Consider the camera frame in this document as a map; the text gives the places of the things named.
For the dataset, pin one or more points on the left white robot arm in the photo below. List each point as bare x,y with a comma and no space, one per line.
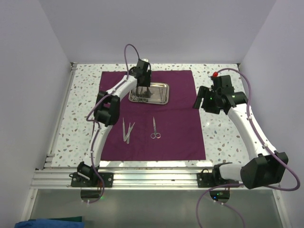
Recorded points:
105,114

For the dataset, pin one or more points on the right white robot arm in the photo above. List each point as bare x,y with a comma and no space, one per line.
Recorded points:
266,164

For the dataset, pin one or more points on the steel instrument tray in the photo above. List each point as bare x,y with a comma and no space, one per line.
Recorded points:
160,93

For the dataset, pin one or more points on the purple surgical cloth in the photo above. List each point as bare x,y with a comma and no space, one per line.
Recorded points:
178,123

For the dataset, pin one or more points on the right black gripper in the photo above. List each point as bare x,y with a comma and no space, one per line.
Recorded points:
203,93

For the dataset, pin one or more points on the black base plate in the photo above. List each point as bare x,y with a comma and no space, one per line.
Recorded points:
211,178
81,182

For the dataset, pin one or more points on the steel scissors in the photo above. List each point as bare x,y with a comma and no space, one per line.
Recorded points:
155,134

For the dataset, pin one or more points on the steel scalpel handle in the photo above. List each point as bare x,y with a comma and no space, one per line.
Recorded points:
128,134
132,128
124,133

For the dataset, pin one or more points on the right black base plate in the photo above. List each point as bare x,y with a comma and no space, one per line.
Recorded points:
211,178

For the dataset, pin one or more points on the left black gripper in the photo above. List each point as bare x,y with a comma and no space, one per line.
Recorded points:
146,83

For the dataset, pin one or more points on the green cloth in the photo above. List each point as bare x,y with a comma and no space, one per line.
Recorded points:
70,219

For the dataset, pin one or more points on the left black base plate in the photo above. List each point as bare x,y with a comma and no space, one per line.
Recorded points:
81,182

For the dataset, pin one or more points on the blue cloth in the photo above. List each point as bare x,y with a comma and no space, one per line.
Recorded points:
47,223

